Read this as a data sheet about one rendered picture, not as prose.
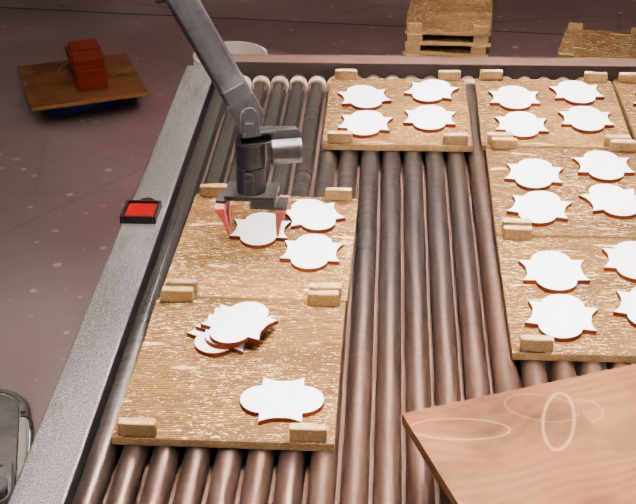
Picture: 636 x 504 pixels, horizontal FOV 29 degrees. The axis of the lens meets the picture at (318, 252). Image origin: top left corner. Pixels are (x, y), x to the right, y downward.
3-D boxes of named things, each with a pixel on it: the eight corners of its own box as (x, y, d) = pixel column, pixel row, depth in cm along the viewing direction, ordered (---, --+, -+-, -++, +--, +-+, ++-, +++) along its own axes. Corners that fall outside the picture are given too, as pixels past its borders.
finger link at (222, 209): (221, 225, 244) (218, 183, 239) (256, 226, 243) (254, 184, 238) (215, 241, 238) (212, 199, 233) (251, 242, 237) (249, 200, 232)
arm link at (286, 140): (234, 101, 233) (239, 108, 224) (293, 96, 234) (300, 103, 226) (239, 162, 236) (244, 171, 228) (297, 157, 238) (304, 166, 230)
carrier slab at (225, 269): (160, 301, 226) (159, 294, 225) (196, 199, 261) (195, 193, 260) (347, 308, 223) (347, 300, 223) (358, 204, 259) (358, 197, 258)
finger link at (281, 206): (255, 226, 243) (253, 184, 238) (290, 227, 242) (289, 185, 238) (250, 242, 237) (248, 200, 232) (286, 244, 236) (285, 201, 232)
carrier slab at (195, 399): (111, 445, 190) (110, 437, 189) (158, 304, 225) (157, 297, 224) (334, 452, 188) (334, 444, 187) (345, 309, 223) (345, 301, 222)
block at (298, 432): (288, 443, 187) (288, 428, 186) (289, 435, 189) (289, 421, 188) (326, 444, 187) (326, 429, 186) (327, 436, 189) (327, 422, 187)
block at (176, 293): (161, 302, 223) (160, 290, 221) (163, 297, 224) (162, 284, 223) (193, 303, 222) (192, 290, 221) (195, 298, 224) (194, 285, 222)
